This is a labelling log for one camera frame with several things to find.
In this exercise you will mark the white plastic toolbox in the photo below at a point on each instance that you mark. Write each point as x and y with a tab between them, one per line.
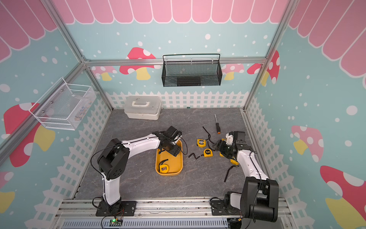
143	107

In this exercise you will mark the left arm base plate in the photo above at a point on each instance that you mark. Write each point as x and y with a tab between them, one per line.
120	208

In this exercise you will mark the green led circuit board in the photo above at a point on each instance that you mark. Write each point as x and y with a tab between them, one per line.
115	222

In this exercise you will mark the black mesh wall basket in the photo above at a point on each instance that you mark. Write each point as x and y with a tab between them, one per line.
183	70

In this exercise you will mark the white wire wall basket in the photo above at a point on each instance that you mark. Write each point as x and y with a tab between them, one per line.
63	106

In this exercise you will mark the grey ribbed cable duct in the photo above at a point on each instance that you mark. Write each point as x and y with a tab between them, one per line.
172	223

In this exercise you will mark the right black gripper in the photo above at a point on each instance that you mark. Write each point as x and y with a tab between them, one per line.
220	146

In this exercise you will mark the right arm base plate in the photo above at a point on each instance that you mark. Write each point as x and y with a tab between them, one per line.
219	208

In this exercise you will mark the black orange screwdriver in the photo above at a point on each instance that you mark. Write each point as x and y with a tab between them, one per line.
218	129

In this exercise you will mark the yellow tape measure with strap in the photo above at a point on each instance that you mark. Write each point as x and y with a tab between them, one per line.
207	153

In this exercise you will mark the yellow tape measure in tray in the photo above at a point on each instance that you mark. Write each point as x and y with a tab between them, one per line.
163	167

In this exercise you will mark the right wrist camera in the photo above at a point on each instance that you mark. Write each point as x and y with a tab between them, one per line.
229	139

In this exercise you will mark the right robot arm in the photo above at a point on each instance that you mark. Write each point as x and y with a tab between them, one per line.
259	197

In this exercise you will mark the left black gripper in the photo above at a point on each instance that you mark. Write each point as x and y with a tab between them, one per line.
175	150

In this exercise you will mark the yellow storage tray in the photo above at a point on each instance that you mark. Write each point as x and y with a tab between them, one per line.
175	163

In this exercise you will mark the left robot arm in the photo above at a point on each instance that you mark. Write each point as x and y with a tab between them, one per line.
113	159

